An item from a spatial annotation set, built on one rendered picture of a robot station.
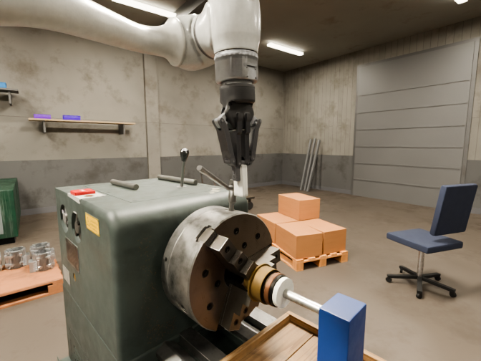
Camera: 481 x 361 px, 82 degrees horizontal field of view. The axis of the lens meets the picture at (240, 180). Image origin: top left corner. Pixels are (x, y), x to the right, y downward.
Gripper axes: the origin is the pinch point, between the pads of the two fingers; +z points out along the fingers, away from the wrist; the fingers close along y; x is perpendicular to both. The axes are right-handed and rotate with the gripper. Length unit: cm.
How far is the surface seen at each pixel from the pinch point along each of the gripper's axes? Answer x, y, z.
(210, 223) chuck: 10.0, -1.4, 11.6
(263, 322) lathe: 8, 16, 48
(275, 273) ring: -5.5, 4.9, 22.3
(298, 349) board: -7.2, 12.1, 46.0
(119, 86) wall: 621, 229, -130
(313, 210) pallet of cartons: 147, 282, 96
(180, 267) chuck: 11.3, -9.9, 20.6
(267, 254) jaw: 4.1, 13.5, 23.4
